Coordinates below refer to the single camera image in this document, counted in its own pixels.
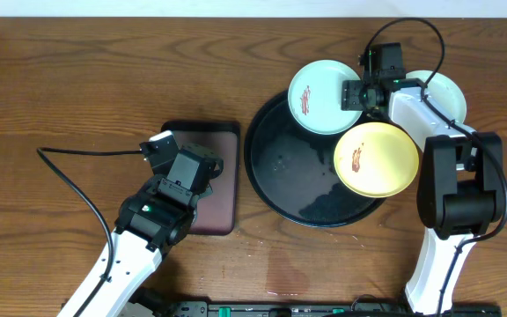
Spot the round black tray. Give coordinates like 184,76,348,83
244,91,385,227

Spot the yellow plate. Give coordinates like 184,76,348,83
334,122,420,198

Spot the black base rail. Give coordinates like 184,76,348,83
116,299,503,317

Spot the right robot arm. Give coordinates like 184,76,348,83
341,78,507,315

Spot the black rectangular tray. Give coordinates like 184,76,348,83
161,120,240,236

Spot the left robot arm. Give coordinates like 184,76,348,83
59,144,224,316

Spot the light blue plate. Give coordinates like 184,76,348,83
288,60,362,135
425,73,467,123

